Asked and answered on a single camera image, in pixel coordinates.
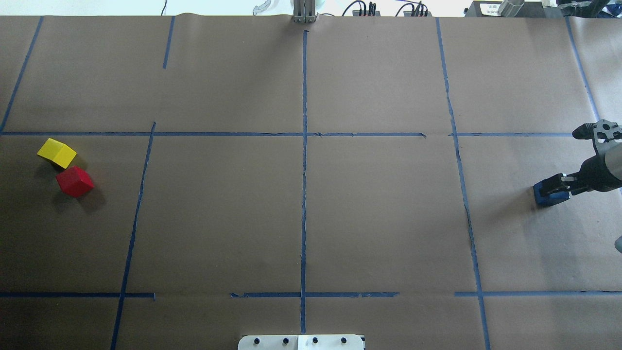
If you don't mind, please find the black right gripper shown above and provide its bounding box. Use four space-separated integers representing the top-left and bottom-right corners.
541 155 622 196

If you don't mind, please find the blue wooden cube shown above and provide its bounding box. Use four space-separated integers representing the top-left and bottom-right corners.
533 182 570 208

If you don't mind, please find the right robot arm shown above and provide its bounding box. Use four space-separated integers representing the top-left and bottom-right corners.
533 144 622 206

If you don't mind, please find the metal cup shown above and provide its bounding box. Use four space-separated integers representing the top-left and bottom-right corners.
496 0 525 18

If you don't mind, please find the black box under cup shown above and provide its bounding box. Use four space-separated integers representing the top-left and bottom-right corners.
464 0 563 18

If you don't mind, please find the power strip with plugs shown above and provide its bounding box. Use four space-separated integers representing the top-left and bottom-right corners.
347 0 380 17

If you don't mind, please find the red wooden cube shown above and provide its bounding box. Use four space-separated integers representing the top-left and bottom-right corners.
55 166 95 198

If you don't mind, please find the yellow wooden cube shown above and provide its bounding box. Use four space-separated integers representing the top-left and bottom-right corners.
37 138 76 169

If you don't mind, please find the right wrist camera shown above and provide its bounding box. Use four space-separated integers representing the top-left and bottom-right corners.
571 120 622 142

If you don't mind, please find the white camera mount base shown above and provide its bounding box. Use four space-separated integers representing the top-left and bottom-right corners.
238 334 366 350

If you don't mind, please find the aluminium frame post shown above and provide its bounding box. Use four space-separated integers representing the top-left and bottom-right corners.
292 0 318 24

